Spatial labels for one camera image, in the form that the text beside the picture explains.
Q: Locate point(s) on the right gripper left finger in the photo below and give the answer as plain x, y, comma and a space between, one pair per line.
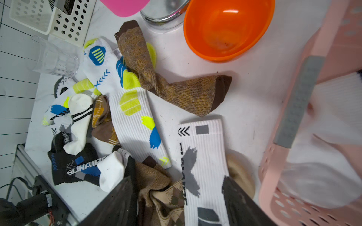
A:
120, 207

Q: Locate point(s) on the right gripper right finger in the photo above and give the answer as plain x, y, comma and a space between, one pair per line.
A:
241, 209

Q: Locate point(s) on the black sock white logo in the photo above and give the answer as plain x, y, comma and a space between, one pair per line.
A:
68, 168

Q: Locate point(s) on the white sock grey pattern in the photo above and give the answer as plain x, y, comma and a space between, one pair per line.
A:
204, 168

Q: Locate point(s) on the black striped sock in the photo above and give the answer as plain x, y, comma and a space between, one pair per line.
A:
65, 6

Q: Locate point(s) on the white sock black stripes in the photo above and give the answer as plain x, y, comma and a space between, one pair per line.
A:
112, 169

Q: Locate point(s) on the pink plastic basket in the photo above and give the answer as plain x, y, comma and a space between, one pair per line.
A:
335, 50

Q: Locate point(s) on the white plastic basket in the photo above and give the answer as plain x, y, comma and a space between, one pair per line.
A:
45, 19

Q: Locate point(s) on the brown argyle sock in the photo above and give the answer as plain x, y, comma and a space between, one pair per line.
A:
160, 200

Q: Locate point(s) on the white sock yellow blue patches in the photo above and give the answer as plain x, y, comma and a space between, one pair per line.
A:
131, 115

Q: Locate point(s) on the yellow brown plaid sock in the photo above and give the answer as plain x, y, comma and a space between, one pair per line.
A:
102, 125

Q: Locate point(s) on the white sock thin stripes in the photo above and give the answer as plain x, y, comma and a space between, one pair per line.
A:
81, 109

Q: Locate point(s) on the brown long sock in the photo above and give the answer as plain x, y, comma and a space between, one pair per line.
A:
199, 96

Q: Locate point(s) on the clear drinking glass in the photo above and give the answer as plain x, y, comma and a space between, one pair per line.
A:
42, 56

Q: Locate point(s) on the orange plastic bowl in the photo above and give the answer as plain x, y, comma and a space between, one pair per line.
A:
220, 31

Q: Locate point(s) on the chrome cup holder stand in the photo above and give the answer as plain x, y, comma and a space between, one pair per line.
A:
165, 14

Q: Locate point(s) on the pink plastic goblet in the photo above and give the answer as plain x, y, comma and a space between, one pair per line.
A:
125, 8

